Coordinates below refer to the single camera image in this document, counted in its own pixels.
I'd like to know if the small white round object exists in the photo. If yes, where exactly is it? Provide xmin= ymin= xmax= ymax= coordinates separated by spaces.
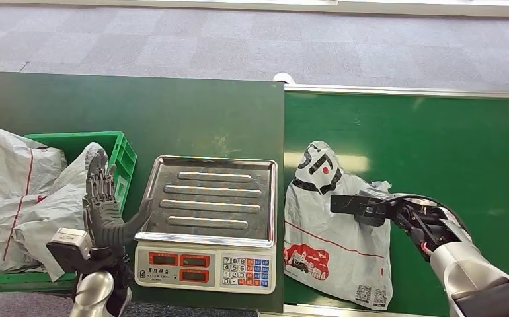
xmin=272 ymin=72 xmax=297 ymax=85

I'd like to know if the crumpled white courier bag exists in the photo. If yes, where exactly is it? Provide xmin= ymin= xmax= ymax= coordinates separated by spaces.
xmin=13 ymin=142 xmax=108 ymax=282

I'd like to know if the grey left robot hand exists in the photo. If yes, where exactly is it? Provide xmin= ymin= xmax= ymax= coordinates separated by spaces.
xmin=82 ymin=149 xmax=154 ymax=259

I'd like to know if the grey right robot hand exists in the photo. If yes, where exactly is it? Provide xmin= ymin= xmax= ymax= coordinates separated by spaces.
xmin=354 ymin=189 xmax=395 ymax=227

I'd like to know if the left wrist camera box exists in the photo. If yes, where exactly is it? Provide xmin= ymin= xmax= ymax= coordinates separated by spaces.
xmin=46 ymin=227 xmax=93 ymax=274

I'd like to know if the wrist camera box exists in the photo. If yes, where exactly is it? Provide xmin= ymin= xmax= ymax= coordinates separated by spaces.
xmin=46 ymin=227 xmax=93 ymax=274
xmin=330 ymin=194 xmax=389 ymax=217

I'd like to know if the green conveyor belt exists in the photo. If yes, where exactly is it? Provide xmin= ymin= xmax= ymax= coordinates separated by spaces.
xmin=283 ymin=89 xmax=509 ymax=317

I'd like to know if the white courier bag, red line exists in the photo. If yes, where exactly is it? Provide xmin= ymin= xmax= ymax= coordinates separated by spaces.
xmin=0 ymin=124 xmax=68 ymax=273

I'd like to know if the silver conveyor side rail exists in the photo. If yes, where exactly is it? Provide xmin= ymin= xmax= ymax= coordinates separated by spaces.
xmin=284 ymin=84 xmax=509 ymax=99

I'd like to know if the electronic scale with steel pan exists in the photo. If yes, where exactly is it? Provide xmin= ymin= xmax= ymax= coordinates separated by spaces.
xmin=134 ymin=155 xmax=278 ymax=295

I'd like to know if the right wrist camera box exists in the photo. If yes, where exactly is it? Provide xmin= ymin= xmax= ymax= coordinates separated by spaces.
xmin=330 ymin=194 xmax=389 ymax=217

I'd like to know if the white courier bag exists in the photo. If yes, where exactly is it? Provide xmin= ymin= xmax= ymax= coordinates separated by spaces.
xmin=0 ymin=124 xmax=68 ymax=273
xmin=13 ymin=142 xmax=108 ymax=282
xmin=283 ymin=141 xmax=394 ymax=312

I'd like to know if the green plastic crate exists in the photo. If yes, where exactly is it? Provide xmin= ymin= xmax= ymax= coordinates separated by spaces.
xmin=0 ymin=131 xmax=138 ymax=293

